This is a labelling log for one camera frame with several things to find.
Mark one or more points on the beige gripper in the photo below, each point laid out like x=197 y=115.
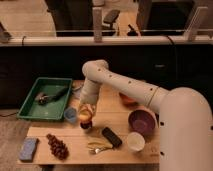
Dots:
x=87 y=108

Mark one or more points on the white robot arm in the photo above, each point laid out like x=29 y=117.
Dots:
x=185 y=116

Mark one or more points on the blue plastic cup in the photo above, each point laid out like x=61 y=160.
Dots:
x=70 y=114

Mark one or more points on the white cup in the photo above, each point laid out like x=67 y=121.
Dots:
x=135 y=141

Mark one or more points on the yellow banana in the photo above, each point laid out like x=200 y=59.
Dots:
x=95 y=142

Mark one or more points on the black rectangular block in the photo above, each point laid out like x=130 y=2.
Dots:
x=111 y=137

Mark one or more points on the orange bowl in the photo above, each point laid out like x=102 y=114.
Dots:
x=127 y=101

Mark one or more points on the green plastic tray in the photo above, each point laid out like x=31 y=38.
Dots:
x=52 y=111

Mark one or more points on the dark brush in tray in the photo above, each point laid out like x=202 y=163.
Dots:
x=43 y=99

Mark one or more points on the bunch of dark grapes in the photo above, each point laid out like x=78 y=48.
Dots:
x=58 y=147

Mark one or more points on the purple bowl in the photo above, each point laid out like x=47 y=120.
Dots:
x=142 y=122

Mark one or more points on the blue sponge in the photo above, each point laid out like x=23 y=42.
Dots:
x=28 y=149

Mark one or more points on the black office chair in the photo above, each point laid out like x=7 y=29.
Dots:
x=110 y=19

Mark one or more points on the white horizontal rail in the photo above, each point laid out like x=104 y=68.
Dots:
x=107 y=41

